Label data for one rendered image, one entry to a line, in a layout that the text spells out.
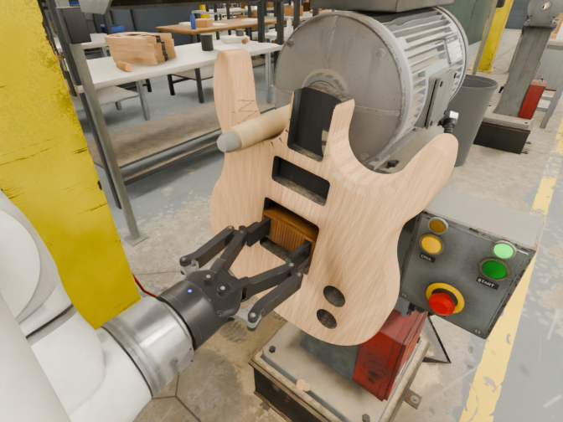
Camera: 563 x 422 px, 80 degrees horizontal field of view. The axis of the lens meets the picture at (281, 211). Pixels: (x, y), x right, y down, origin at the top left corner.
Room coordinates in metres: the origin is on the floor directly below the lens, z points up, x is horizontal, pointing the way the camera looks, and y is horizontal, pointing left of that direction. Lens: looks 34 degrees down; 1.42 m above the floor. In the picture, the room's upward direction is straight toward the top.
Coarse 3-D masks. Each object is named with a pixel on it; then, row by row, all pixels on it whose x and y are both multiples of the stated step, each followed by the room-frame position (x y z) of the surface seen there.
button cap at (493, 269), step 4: (488, 260) 0.36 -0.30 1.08; (492, 260) 0.36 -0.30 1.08; (484, 264) 0.36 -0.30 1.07; (488, 264) 0.36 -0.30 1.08; (492, 264) 0.36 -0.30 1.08; (496, 264) 0.35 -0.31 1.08; (500, 264) 0.35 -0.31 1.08; (484, 268) 0.36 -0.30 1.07; (488, 268) 0.36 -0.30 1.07; (492, 268) 0.35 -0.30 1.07; (496, 268) 0.35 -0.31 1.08; (500, 268) 0.35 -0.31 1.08; (504, 268) 0.35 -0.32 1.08; (484, 272) 0.36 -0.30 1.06; (488, 272) 0.35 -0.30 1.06; (492, 272) 0.35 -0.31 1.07; (496, 272) 0.35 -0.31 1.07; (500, 272) 0.35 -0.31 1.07; (504, 272) 0.34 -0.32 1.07; (488, 276) 0.35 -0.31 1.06; (492, 276) 0.35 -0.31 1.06; (496, 276) 0.35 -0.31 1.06; (500, 276) 0.35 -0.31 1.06
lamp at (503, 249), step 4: (500, 240) 0.36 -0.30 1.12; (496, 244) 0.36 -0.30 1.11; (500, 244) 0.36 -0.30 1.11; (504, 244) 0.35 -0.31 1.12; (508, 244) 0.35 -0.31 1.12; (512, 244) 0.35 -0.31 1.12; (492, 248) 0.36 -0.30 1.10; (496, 248) 0.36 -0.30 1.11; (500, 248) 0.35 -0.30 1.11; (504, 248) 0.35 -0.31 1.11; (508, 248) 0.35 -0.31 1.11; (512, 248) 0.35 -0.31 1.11; (496, 252) 0.36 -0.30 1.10; (500, 252) 0.35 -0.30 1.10; (504, 252) 0.35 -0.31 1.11; (508, 252) 0.35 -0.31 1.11; (512, 252) 0.35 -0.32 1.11; (496, 256) 0.36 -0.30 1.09; (500, 256) 0.35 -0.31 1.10; (504, 256) 0.35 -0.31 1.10; (508, 256) 0.35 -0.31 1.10; (512, 256) 0.35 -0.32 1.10
